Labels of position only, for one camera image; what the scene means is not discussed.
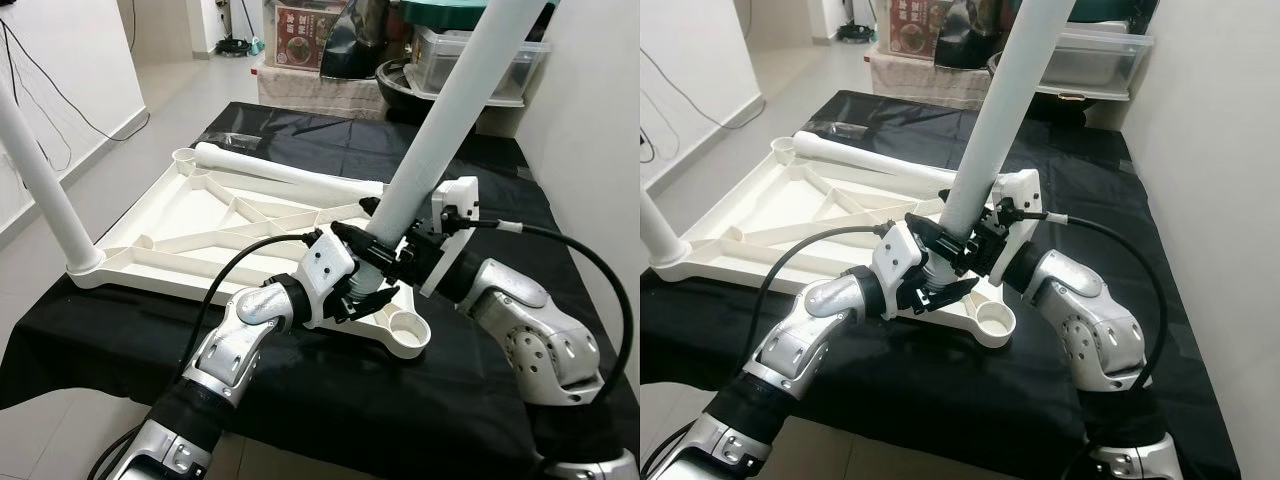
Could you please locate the black tablecloth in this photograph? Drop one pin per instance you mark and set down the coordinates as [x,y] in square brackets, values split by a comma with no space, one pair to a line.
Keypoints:
[100,340]
[900,400]

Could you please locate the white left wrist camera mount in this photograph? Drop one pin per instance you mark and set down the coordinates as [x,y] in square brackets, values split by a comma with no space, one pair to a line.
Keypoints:
[325,270]
[900,255]

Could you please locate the clear tape strip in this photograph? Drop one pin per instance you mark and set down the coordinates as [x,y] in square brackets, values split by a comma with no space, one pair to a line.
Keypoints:
[838,127]
[225,138]

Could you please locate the orange lid storage box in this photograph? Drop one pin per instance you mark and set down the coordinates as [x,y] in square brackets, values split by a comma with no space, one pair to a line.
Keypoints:
[905,30]
[300,35]

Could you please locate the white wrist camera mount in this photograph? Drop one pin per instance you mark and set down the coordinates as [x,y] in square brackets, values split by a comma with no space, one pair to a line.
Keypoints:
[900,255]
[1022,190]
[455,200]
[325,270]

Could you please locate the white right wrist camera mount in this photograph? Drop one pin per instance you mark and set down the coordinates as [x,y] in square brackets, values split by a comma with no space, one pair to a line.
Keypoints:
[455,200]
[1022,190]

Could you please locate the white plastic table leg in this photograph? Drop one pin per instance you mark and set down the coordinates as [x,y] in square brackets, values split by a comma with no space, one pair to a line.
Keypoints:
[450,130]
[280,170]
[45,190]
[655,235]
[1000,130]
[870,158]

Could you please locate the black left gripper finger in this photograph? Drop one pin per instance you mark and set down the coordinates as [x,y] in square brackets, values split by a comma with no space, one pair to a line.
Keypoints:
[945,301]
[375,308]

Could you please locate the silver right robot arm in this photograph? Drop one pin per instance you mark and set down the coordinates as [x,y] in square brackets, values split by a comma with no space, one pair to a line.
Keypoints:
[1100,330]
[540,340]

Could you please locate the beige patterned bench cover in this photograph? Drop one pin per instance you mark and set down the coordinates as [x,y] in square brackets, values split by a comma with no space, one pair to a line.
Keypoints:
[920,80]
[310,95]

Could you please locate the black wok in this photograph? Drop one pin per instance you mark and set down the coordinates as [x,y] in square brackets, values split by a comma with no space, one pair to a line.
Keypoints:
[400,100]
[998,85]

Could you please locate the white plastic table top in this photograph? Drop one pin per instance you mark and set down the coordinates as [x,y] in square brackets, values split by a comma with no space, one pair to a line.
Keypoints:
[760,210]
[170,220]

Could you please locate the clear plastic storage box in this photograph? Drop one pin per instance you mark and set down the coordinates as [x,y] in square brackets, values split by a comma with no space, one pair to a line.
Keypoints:
[435,65]
[1100,65]

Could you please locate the white fridge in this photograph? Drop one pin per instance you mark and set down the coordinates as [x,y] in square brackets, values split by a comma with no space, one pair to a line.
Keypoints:
[240,18]

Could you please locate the black glossy bag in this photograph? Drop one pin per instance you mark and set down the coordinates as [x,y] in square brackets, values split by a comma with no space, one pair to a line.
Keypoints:
[965,35]
[355,45]

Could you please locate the green pot lid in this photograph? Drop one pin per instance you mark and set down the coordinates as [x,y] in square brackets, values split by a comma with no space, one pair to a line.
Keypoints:
[1110,12]
[430,10]

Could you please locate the black floor mop base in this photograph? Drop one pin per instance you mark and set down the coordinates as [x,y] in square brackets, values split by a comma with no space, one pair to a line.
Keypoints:
[850,33]
[240,46]

